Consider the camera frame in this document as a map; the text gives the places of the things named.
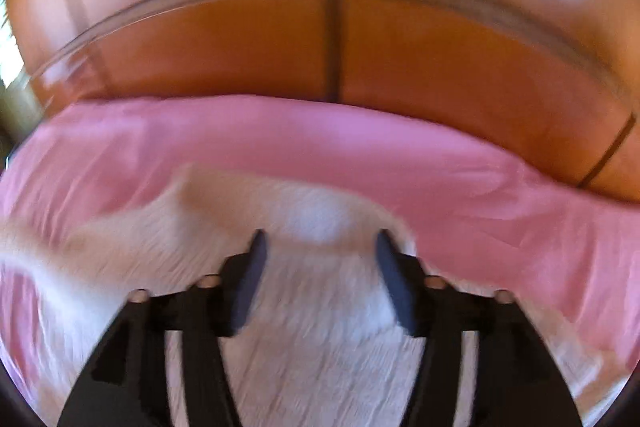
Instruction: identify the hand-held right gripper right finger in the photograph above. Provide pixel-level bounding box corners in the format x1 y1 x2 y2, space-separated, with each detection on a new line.
375 229 584 427

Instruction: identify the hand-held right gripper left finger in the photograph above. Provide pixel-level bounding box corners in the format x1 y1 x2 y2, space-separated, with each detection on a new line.
57 229 267 427

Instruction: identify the white knitted towel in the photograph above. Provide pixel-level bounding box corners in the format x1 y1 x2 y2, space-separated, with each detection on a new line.
0 164 606 427

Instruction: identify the pink blanket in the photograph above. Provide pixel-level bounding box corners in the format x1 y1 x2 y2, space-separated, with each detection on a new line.
0 94 640 427

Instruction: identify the wooden wardrobe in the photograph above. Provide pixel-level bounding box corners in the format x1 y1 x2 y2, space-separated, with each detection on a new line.
5 0 640 204

